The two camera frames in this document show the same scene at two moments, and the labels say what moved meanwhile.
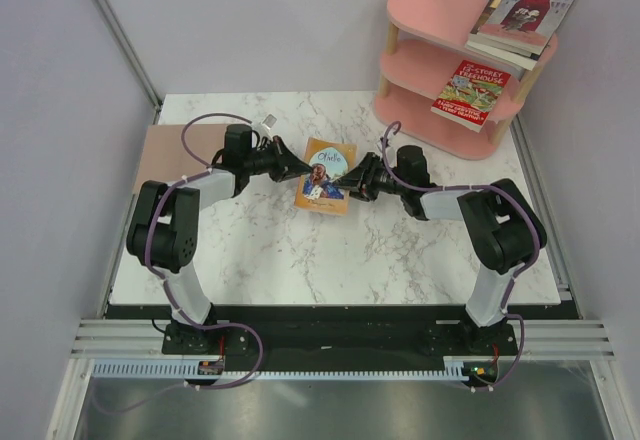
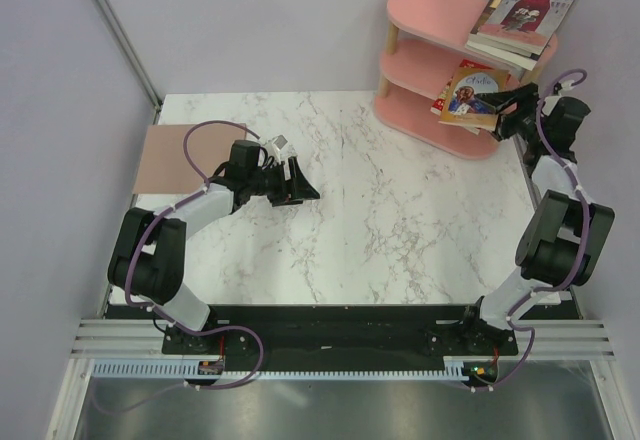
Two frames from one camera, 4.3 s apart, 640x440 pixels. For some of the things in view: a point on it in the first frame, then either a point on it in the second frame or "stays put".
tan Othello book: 328,160 to 461,107
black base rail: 329,331 stays put
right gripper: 360,179 to 527,97
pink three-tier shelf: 427,33 stays put
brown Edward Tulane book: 485,39 stays put
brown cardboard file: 165,158 stays put
